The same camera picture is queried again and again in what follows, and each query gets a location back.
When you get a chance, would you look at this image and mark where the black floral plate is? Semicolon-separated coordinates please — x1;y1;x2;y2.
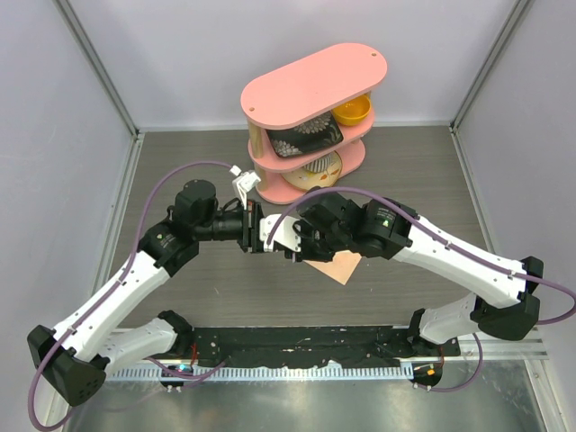
266;112;343;158

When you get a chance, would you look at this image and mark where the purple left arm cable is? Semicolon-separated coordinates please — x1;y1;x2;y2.
27;160;239;428

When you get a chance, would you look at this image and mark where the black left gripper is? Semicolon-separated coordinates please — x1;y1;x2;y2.
194;199;265;253

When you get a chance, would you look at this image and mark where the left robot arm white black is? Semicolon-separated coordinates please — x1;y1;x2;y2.
27;180;264;407

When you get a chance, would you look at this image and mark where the pink envelope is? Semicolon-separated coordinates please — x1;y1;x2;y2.
306;251;362;285

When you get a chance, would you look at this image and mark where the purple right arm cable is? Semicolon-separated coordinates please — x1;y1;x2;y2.
265;186;576;392

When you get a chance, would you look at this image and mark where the pink three-tier shelf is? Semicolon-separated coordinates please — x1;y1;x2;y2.
240;42;388;205

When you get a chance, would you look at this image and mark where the aluminium frame rail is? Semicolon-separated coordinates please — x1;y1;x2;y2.
449;0;535;134
51;0;145;145

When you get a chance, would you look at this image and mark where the yellow bowl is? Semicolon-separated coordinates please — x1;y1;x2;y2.
331;94;372;126

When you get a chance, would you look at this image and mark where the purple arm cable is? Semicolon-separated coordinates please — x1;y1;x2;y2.
265;186;576;392
27;160;239;428

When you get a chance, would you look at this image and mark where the aluminium frame rail left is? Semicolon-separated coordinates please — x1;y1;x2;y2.
51;0;145;145

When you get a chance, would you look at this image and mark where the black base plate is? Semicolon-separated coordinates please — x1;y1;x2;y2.
139;324;461;369

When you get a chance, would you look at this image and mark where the aluminium frame rail right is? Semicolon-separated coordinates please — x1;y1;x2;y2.
449;0;535;134

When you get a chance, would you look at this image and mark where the beige patterned plate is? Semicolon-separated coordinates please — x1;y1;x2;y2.
282;151;343;192

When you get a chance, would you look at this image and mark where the striped small bowl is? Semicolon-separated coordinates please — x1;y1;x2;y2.
302;153;335;174

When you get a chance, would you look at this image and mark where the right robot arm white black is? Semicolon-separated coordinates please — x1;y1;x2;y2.
267;188;544;356

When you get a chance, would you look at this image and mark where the white slotted cable duct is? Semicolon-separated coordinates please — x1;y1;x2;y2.
107;361;413;383

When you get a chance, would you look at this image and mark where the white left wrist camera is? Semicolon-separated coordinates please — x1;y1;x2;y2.
229;165;261;210

